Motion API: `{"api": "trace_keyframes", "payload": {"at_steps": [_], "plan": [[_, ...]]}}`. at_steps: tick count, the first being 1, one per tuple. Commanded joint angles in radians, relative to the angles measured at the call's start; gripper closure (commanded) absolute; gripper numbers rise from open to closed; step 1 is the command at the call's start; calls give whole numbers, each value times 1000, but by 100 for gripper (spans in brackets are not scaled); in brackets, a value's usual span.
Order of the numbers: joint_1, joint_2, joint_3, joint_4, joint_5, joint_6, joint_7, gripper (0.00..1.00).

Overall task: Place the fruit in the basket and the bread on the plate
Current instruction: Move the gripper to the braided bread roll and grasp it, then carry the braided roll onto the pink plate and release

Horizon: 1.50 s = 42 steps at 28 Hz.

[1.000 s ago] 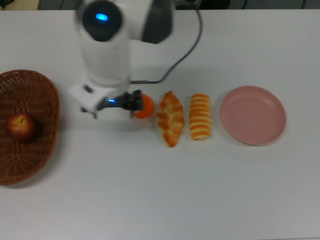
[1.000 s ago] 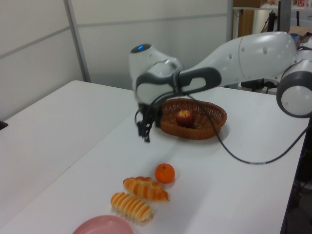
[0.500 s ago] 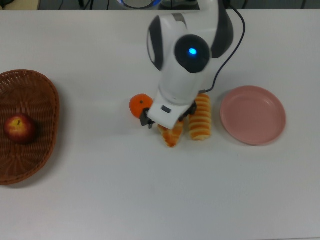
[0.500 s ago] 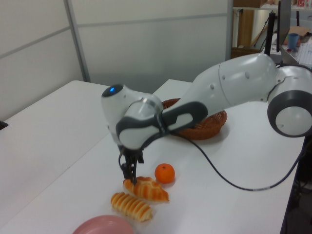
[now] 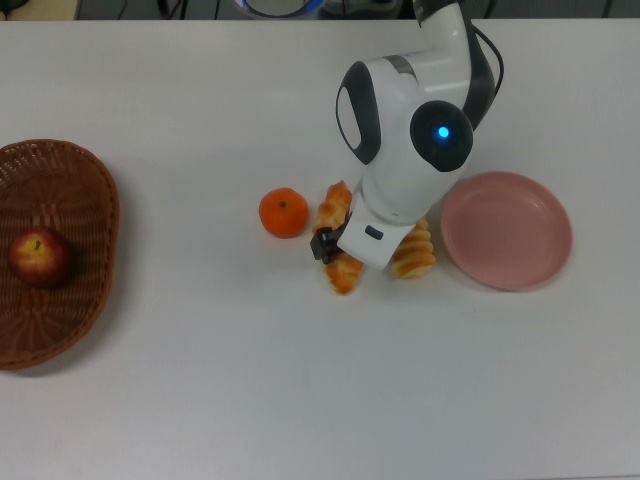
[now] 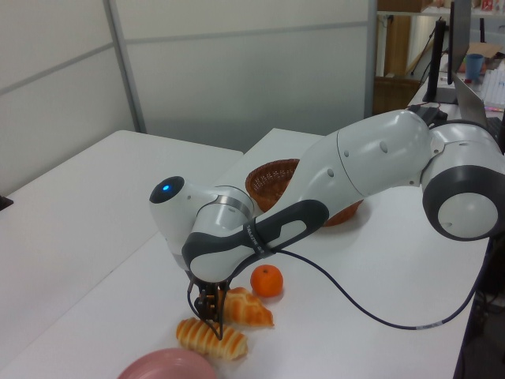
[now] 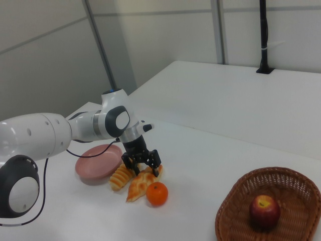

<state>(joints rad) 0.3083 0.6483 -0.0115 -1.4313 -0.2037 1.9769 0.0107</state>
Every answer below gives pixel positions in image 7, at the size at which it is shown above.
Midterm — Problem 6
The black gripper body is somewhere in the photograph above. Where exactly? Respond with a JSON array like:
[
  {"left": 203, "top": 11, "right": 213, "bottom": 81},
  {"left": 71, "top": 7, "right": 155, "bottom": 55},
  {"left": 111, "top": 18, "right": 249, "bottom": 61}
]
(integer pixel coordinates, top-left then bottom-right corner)
[{"left": 121, "top": 134, "right": 149, "bottom": 163}]

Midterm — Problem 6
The striped toy bread roll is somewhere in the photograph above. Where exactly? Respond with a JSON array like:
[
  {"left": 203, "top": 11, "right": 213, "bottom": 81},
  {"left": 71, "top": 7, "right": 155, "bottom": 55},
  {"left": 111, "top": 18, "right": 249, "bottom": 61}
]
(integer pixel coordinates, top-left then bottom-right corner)
[{"left": 109, "top": 162, "right": 137, "bottom": 192}]

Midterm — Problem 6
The braided toy bread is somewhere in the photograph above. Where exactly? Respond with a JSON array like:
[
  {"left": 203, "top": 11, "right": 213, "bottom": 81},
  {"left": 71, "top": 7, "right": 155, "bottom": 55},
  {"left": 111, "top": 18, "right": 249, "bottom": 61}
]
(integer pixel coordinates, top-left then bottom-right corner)
[{"left": 125, "top": 164, "right": 164, "bottom": 203}]

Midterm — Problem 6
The orange toy mandarin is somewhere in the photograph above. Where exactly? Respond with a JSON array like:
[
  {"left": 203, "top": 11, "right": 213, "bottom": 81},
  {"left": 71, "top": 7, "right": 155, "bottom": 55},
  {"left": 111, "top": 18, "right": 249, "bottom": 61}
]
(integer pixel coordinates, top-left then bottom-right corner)
[{"left": 146, "top": 182, "right": 169, "bottom": 207}]

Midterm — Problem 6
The red toy apple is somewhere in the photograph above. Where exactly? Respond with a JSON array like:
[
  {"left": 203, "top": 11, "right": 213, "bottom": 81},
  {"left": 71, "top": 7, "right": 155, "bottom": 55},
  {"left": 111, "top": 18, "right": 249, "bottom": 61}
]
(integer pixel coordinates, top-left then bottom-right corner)
[{"left": 249, "top": 195, "right": 281, "bottom": 229}]

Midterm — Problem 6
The pink plate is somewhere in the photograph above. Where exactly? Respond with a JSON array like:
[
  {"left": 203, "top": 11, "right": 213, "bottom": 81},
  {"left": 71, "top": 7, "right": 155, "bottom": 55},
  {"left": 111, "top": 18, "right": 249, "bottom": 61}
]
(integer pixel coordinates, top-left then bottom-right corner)
[{"left": 75, "top": 144, "right": 123, "bottom": 180}]

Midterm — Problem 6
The brown woven basket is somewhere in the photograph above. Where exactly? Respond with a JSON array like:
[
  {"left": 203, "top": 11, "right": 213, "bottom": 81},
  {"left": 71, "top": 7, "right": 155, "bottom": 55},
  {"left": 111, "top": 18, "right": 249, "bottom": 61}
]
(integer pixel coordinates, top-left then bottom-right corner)
[{"left": 215, "top": 166, "right": 321, "bottom": 241}]

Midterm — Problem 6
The black pole with base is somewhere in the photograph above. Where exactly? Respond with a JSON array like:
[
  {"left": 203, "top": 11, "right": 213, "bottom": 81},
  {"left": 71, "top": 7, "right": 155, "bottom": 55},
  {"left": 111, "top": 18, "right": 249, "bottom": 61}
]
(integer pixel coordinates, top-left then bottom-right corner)
[{"left": 256, "top": 0, "right": 274, "bottom": 75}]

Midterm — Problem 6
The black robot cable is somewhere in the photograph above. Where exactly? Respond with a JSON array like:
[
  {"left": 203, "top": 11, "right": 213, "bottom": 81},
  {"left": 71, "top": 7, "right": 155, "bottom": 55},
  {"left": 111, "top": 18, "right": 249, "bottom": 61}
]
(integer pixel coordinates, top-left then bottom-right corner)
[{"left": 0, "top": 137, "right": 120, "bottom": 226}]

